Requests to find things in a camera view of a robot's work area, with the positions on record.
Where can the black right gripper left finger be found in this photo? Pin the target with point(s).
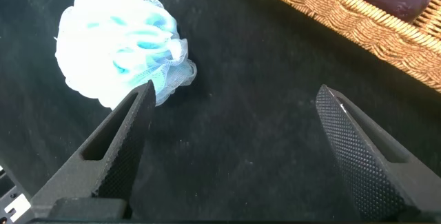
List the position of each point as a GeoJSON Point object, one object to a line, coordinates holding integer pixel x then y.
{"type": "Point", "coordinates": [117, 158]}

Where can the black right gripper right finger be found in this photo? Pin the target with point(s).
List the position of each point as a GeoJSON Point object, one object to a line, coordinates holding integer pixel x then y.
{"type": "Point", "coordinates": [372, 169]}

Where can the light blue bath loofah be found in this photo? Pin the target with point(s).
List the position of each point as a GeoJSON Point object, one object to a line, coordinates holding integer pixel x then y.
{"type": "Point", "coordinates": [110, 48]}

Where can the wicker basket holding food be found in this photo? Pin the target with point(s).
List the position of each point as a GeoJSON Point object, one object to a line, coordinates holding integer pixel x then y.
{"type": "Point", "coordinates": [379, 34]}

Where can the grey slotted metal bracket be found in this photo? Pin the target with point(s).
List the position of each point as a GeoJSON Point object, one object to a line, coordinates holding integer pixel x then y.
{"type": "Point", "coordinates": [12, 200]}

